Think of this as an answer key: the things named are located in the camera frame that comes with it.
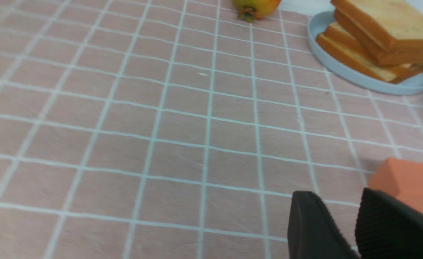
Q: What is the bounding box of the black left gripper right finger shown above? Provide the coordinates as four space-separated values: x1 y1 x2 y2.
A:
355 187 423 259

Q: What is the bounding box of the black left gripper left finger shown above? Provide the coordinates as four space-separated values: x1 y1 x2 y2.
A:
287 191 360 259

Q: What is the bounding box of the toast slice bottom remaining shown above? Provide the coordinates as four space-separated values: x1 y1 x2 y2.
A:
316 34 421 84

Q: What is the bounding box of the orange foam block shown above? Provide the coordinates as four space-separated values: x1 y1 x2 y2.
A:
368 158 423 214

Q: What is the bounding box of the toast slice moved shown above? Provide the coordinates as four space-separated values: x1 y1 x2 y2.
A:
333 10 423 65
331 0 423 51

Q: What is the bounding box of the pink checked tablecloth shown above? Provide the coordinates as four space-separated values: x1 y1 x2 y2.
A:
0 0 423 259

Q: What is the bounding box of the red yellow pomegranate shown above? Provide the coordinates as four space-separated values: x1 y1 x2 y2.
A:
231 0 282 23

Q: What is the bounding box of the light blue bread plate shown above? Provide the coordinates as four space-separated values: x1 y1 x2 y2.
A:
308 11 423 96

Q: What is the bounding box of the toast slice remaining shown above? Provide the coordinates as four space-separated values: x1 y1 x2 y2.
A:
322 22 423 75
316 34 421 84

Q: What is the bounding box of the toast slice upper remaining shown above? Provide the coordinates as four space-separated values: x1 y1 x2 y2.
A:
322 22 423 75

